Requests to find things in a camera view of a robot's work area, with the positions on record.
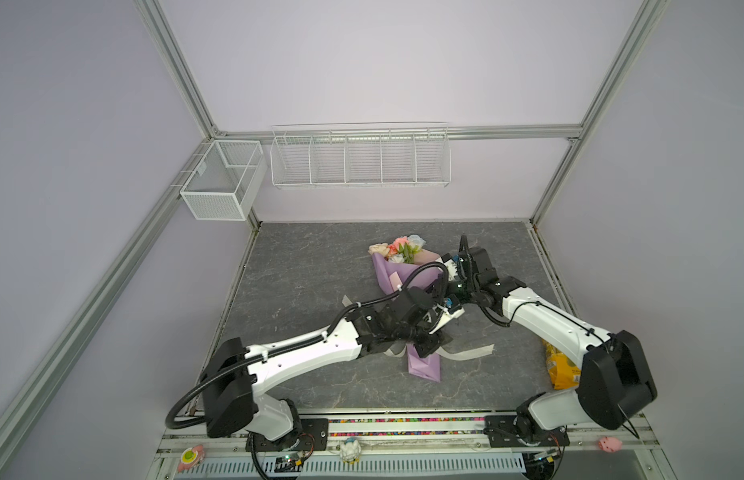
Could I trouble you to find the pink purple wrapping paper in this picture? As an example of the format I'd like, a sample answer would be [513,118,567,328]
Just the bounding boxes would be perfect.
[372,253,441,383]

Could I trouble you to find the cream printed ribbon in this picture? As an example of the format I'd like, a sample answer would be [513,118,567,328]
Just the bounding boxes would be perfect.
[341,293,496,362]

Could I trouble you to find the red pink fake rose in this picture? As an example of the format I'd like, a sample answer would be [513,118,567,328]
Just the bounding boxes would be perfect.
[388,236,409,256]

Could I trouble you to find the cream fake rose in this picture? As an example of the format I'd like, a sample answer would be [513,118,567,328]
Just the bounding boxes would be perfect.
[368,243,390,258]

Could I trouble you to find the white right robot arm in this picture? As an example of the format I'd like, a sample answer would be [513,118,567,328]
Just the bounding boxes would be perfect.
[448,277,658,445]

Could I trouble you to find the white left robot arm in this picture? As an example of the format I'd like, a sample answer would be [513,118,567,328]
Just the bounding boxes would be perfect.
[165,303,462,442]

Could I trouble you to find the yellow snack bag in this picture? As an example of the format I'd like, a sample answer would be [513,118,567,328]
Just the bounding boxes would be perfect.
[543,342,581,390]

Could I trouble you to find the white crumpled toy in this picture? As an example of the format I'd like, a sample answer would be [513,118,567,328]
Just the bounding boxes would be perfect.
[338,438,362,465]

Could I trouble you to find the pink pig toy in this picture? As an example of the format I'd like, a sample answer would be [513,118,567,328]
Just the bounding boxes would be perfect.
[597,436,623,453]

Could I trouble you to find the white mesh box basket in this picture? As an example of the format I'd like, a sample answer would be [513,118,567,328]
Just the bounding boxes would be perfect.
[180,140,268,221]

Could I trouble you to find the pink green round toy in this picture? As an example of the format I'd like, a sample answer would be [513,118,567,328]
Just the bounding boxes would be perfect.
[177,444,206,473]

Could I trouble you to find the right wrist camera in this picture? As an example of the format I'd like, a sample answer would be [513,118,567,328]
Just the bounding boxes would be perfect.
[440,247,499,287]

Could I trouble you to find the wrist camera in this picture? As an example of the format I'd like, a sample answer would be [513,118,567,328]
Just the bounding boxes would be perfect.
[440,247,499,287]
[383,287,465,328]

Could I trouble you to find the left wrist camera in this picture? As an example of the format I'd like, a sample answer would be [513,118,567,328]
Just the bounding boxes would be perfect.
[383,287,465,328]

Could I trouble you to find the front rail base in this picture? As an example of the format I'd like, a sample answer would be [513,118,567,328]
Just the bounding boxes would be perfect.
[147,410,678,479]

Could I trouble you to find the white wire shelf basket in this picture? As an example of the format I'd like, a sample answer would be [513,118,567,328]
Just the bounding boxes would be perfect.
[270,122,452,188]

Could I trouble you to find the aluminium enclosure frame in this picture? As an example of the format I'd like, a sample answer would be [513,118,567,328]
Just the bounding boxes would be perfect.
[0,0,673,457]

